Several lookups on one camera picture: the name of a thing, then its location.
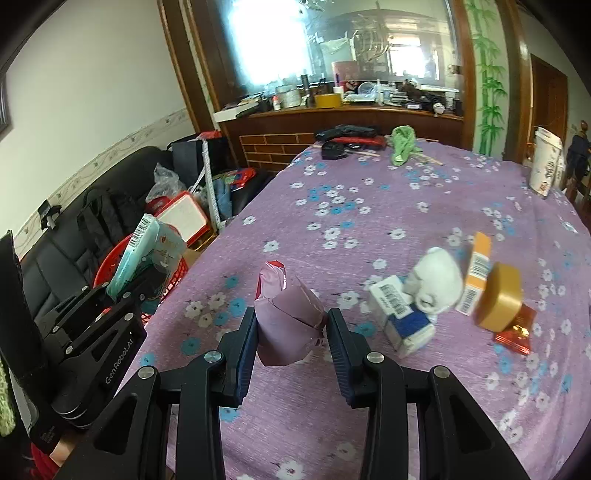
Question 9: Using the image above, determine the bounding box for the black jacket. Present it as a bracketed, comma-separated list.
[76, 187, 145, 269]

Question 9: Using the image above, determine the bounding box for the red foil packet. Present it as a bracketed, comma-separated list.
[493, 305, 537, 357]

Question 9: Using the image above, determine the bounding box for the blue white medicine box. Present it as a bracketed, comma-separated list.
[368, 275, 437, 359]

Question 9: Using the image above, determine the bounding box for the white patterned strap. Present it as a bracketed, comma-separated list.
[199, 137, 228, 228]

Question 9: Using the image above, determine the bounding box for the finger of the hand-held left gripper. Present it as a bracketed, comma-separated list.
[34, 282, 114, 344]
[64, 270, 161, 363]

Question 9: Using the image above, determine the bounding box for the purple floral tablecloth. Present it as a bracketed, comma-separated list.
[121, 136, 591, 480]

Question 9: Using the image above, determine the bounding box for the person's green patterned clothing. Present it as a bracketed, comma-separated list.
[0, 359, 17, 437]

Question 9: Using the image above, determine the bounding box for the light blue tissue packet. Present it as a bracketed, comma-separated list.
[107, 213, 188, 299]

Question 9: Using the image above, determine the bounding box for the large yellow tape roll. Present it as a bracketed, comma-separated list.
[475, 263, 523, 333]

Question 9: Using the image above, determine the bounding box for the green cloth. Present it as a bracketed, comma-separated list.
[390, 124, 424, 167]

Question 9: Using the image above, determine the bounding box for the orange box with barcode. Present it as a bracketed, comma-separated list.
[456, 232, 493, 317]

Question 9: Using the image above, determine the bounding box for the wooden door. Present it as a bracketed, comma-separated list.
[525, 52, 570, 163]

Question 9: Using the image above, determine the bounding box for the white printed paper cup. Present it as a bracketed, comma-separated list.
[528, 126, 565, 200]

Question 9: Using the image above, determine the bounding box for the red plastic basket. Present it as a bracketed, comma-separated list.
[92, 224, 191, 325]

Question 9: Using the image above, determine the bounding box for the red blue printed bag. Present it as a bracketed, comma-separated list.
[216, 168, 257, 191]

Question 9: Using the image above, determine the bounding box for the white red-rimmed container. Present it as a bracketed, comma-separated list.
[154, 191, 211, 241]

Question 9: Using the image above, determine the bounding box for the black leather sofa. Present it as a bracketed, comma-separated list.
[17, 146, 186, 325]

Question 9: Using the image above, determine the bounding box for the flat white box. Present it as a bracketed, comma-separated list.
[213, 102, 257, 123]

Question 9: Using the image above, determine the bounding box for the pink plastic bag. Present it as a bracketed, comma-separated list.
[255, 260, 327, 367]

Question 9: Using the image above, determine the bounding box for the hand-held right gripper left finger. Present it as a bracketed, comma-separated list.
[55, 308, 258, 480]

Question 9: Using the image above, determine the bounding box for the wooden counter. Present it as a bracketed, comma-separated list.
[214, 103, 465, 177]

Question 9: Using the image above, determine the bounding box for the dark picture frame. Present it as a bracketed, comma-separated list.
[0, 78, 13, 136]

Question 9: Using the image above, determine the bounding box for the dark paper bag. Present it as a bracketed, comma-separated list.
[166, 133, 232, 186]

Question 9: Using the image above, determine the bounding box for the green bamboo wall decal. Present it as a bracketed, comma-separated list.
[464, 0, 509, 156]

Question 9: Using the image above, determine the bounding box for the glass partition window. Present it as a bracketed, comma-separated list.
[188, 0, 463, 112]

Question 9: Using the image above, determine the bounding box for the clear plastic bag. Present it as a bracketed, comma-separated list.
[146, 162, 188, 205]

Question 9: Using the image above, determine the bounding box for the black wall clamp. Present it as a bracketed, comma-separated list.
[38, 200, 64, 230]

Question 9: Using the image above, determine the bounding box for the black and red tool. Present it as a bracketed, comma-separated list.
[315, 123, 387, 151]

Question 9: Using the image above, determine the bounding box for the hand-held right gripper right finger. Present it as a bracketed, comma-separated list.
[327, 308, 532, 480]

